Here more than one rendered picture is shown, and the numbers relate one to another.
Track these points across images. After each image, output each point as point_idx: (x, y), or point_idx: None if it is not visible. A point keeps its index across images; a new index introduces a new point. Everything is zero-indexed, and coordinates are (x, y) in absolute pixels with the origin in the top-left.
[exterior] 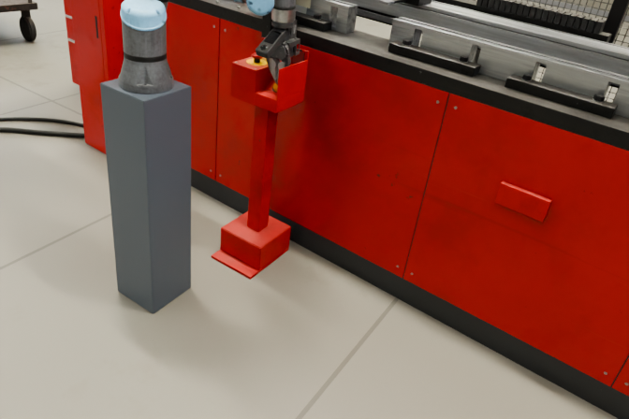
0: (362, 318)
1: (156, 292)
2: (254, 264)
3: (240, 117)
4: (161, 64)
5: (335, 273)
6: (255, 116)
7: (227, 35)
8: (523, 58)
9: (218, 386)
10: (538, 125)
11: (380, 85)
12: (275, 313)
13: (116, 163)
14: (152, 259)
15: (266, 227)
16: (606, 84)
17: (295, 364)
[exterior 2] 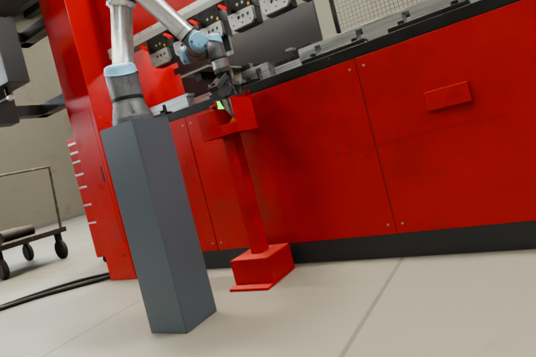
0: (379, 275)
1: (184, 307)
2: (267, 278)
3: (220, 181)
4: (140, 100)
5: (341, 264)
6: (226, 151)
7: (193, 124)
8: (392, 16)
9: (262, 350)
10: (424, 37)
11: (306, 86)
12: (298, 297)
13: (124, 192)
14: (171, 268)
15: (268, 249)
16: None
17: (330, 315)
